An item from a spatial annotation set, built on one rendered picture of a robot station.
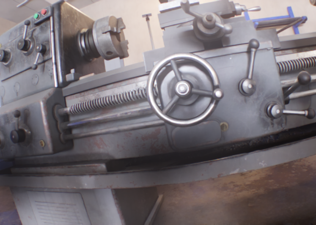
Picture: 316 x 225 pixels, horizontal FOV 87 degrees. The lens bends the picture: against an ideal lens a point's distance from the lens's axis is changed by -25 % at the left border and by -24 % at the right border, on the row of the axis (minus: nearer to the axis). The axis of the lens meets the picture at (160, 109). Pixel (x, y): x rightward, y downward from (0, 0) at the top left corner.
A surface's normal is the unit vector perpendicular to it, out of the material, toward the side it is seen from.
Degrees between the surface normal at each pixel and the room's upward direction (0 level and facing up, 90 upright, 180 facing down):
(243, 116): 90
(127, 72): 90
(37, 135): 90
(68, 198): 90
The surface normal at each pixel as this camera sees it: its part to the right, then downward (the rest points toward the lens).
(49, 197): -0.21, 0.04
